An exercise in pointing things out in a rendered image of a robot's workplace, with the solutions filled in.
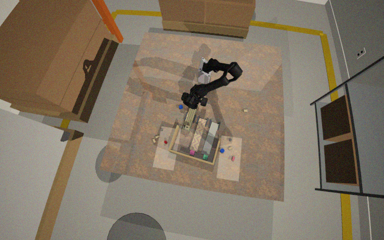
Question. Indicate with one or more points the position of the tan strip with green stripes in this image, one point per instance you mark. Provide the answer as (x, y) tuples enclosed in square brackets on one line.
[(189, 117)]

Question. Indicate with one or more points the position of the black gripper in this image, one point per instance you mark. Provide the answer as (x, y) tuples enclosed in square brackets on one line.
[(203, 101)]

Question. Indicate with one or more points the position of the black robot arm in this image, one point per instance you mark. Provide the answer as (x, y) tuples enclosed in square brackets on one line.
[(201, 90)]

